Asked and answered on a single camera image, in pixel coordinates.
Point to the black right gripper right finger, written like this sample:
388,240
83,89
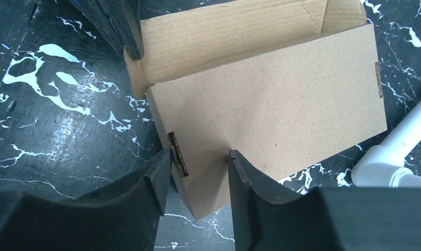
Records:
268,216

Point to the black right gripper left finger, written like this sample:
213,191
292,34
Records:
123,215

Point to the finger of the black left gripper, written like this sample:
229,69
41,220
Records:
118,21

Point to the brown cardboard box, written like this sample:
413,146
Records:
287,83

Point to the white PVC pipe frame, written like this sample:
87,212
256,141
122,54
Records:
383,165

